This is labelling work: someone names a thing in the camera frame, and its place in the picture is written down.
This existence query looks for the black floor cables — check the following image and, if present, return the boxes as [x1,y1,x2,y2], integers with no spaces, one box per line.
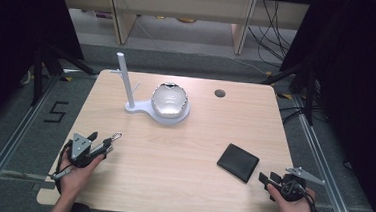
[277,100,327,129]

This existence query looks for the grey cable plug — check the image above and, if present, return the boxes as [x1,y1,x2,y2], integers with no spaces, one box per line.
[48,166,73,183]

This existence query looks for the person's right hand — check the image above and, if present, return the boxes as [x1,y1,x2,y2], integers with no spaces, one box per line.
[264,183,319,212]

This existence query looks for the bundle of black cables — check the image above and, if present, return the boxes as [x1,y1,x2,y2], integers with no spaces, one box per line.
[244,0,302,70]

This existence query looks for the white stand with tray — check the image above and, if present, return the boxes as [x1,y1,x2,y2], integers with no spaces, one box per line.
[106,51,195,127]

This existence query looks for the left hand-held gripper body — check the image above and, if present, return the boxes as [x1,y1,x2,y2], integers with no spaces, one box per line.
[60,131,100,170]

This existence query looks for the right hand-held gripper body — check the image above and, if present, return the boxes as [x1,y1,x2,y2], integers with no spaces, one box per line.
[277,165,328,206]

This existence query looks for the metal carabiner key ring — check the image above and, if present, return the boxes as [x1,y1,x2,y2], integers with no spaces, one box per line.
[107,131,124,145]

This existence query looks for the black curtain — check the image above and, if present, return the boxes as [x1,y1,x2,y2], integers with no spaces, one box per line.
[268,0,376,212]
[0,0,89,144]

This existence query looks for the white floor cable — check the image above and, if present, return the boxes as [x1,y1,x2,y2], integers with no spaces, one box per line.
[224,54,275,77]

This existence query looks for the black leather wallet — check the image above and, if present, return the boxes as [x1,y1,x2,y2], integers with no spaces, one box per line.
[215,141,261,185]

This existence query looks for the light wooden desk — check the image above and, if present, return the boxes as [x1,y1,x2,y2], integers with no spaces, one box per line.
[53,0,312,60]

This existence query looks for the black metal stand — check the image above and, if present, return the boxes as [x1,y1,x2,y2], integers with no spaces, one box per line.
[29,41,102,112]
[257,55,323,127]

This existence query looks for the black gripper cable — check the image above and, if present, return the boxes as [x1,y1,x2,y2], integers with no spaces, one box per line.
[53,138,74,196]
[283,179,337,212]

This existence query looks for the person's left hand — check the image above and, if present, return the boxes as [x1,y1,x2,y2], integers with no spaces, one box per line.
[56,150,105,198]

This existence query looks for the aluminium floor rail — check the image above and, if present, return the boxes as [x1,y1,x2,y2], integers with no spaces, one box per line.
[0,68,63,212]
[282,92,369,212]

